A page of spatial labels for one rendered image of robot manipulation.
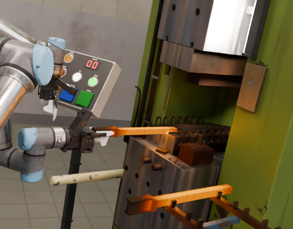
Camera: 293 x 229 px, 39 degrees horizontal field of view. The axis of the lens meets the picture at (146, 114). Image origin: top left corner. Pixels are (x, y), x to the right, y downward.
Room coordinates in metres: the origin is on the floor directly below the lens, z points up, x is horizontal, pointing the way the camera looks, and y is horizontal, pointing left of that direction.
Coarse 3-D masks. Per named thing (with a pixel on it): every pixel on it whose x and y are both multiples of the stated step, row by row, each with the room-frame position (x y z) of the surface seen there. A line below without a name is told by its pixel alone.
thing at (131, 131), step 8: (96, 128) 1.50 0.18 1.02; (104, 128) 1.52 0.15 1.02; (112, 128) 1.54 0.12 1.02; (120, 128) 1.58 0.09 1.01; (128, 128) 1.60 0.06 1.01; (136, 128) 1.62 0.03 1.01; (144, 128) 1.65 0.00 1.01; (152, 128) 1.67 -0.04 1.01; (160, 128) 1.69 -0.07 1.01; (168, 128) 1.72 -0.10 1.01; (176, 128) 1.74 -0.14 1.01
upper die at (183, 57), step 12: (168, 48) 1.78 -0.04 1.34; (180, 48) 1.72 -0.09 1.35; (192, 48) 1.67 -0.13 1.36; (168, 60) 1.77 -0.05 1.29; (180, 60) 1.71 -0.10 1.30; (192, 60) 1.66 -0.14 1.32; (204, 60) 1.70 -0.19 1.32; (216, 60) 1.74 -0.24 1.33; (228, 60) 1.79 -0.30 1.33; (240, 60) 1.84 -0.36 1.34; (192, 72) 1.67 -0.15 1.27; (204, 72) 1.71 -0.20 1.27; (216, 72) 1.75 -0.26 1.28; (228, 72) 1.80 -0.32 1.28; (240, 72) 1.85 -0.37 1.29
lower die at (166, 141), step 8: (152, 136) 1.77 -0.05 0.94; (160, 136) 1.73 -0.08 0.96; (168, 136) 1.69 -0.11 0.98; (176, 136) 1.68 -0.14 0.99; (184, 136) 1.70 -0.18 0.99; (192, 136) 1.72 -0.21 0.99; (200, 136) 1.75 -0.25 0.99; (208, 136) 1.78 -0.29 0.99; (216, 136) 1.81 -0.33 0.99; (224, 136) 1.85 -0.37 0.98; (160, 144) 1.72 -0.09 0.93; (168, 144) 1.68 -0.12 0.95; (168, 152) 1.68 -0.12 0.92; (176, 152) 1.67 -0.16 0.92
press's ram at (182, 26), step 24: (168, 0) 1.83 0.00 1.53; (192, 0) 1.71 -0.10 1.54; (216, 0) 1.63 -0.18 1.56; (240, 0) 1.71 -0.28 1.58; (168, 24) 1.80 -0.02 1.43; (192, 24) 1.69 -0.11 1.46; (216, 24) 1.64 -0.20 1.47; (240, 24) 1.73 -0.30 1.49; (216, 48) 1.66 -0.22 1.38; (240, 48) 1.75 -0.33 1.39
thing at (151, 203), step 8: (224, 184) 1.38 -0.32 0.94; (184, 192) 1.25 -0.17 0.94; (192, 192) 1.26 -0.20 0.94; (200, 192) 1.27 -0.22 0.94; (208, 192) 1.29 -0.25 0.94; (216, 192) 1.32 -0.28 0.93; (224, 192) 1.34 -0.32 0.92; (128, 200) 1.10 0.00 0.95; (136, 200) 1.11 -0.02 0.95; (144, 200) 1.12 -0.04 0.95; (152, 200) 1.14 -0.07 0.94; (160, 200) 1.16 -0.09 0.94; (168, 200) 1.18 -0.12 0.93; (184, 200) 1.22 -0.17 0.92; (192, 200) 1.25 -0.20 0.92; (128, 208) 1.10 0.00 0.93; (136, 208) 1.11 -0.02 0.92; (144, 208) 1.13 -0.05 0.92; (152, 208) 1.14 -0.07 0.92
